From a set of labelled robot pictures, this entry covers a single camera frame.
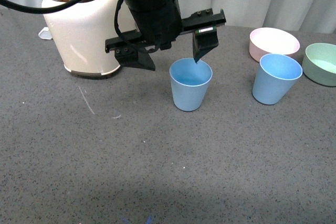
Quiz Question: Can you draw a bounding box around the black cable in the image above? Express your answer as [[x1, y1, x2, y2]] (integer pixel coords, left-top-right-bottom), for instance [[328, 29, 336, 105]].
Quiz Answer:
[[0, 0, 163, 52]]

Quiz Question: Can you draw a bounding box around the blue plastic cup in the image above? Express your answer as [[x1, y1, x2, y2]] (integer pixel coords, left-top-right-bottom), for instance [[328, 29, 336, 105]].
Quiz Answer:
[[169, 58, 213, 112], [252, 54, 303, 105]]

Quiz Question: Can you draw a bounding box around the pink bowl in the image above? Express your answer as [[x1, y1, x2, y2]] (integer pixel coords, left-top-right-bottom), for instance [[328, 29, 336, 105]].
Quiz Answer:
[[249, 27, 300, 62]]

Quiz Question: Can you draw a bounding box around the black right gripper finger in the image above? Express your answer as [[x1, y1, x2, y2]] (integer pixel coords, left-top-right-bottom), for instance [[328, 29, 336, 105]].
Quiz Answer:
[[193, 27, 219, 63]]

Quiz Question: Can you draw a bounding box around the green bowl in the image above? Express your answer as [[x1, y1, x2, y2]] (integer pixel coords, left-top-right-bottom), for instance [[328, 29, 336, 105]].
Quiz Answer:
[[302, 42, 335, 87]]

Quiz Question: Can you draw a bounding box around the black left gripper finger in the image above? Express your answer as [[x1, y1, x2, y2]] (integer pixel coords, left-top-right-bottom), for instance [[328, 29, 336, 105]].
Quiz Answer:
[[114, 48, 155, 71]]

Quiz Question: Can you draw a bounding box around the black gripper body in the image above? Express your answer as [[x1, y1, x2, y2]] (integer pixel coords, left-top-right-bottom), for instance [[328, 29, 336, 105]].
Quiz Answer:
[[105, 0, 226, 53]]

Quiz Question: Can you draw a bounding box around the white power plug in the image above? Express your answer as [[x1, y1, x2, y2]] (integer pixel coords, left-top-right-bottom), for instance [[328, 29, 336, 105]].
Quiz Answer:
[[38, 27, 53, 40]]

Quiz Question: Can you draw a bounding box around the white two-slot toaster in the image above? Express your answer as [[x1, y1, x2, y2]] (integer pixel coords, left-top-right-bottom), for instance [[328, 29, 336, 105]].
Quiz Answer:
[[41, 0, 136, 77]]

